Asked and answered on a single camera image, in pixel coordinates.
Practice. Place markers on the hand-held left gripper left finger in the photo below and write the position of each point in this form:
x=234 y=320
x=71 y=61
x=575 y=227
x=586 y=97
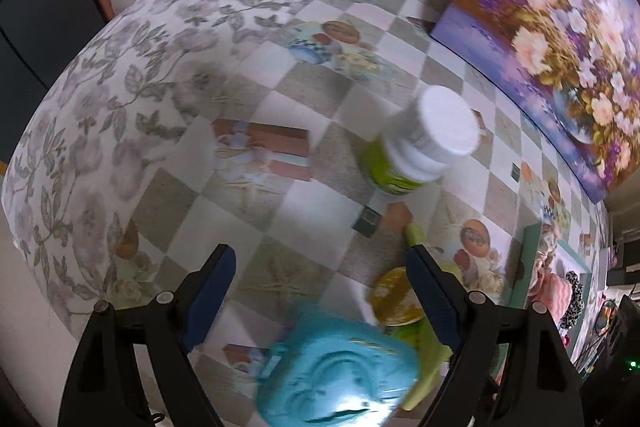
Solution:
x=210 y=292

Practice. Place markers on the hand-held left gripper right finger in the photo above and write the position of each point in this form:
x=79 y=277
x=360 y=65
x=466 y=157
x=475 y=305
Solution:
x=435 y=297

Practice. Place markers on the leopard print scrunchie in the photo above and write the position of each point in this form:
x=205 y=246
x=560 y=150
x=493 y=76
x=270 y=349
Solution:
x=574 y=302

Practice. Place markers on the teal shallow tray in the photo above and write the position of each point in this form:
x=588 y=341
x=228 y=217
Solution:
x=527 y=267

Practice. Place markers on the pink chevron cloth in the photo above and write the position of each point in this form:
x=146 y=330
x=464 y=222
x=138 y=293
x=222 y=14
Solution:
x=550 y=292

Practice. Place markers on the turquoise toy block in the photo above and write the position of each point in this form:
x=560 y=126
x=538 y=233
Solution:
x=340 y=367

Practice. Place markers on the checked printed tablecloth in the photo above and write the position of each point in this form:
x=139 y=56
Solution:
x=300 y=217

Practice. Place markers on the white-capped green bottle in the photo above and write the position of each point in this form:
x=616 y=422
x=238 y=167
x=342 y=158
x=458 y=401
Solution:
x=430 y=132

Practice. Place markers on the grey leaf print tablecloth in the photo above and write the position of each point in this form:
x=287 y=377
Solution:
x=100 y=107

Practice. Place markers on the flower painting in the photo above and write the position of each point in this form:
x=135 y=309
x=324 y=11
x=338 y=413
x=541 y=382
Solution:
x=550 y=32

